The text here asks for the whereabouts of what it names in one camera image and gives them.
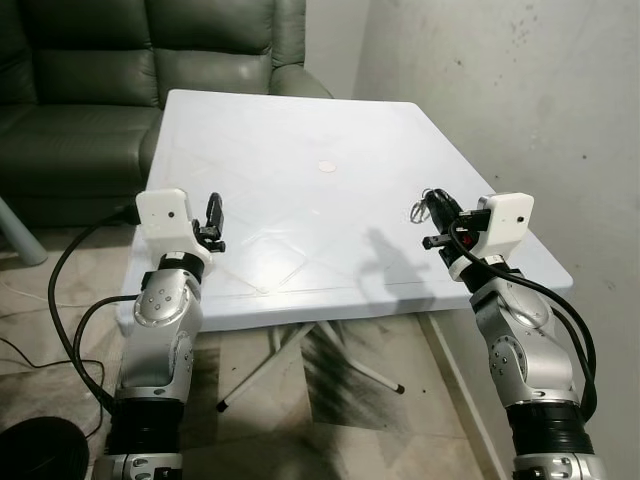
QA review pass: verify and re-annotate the white folding table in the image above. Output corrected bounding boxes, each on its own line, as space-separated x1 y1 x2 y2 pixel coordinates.
114 88 577 480

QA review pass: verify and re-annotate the dark green leather sofa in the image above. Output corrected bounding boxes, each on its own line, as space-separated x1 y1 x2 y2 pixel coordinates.
0 0 337 228

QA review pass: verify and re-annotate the grey slanted pole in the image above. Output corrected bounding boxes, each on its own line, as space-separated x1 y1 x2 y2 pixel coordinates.
0 194 49 267

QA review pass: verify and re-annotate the black round floor object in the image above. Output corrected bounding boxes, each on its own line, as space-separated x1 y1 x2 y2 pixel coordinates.
0 417 92 480

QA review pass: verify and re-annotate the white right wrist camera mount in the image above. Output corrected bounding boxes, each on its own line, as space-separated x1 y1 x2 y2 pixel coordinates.
447 192 535 283

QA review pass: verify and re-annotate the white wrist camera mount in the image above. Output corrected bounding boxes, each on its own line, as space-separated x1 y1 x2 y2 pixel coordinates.
447 192 535 283
135 187 217 267

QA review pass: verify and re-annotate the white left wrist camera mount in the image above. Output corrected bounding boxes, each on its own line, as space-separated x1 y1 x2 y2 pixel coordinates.
135 187 217 267

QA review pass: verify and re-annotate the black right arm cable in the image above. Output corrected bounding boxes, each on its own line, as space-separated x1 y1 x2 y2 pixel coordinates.
447 217 600 423

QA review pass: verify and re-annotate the thin black floor cable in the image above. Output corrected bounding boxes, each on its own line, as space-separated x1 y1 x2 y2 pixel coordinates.
0 336 103 441

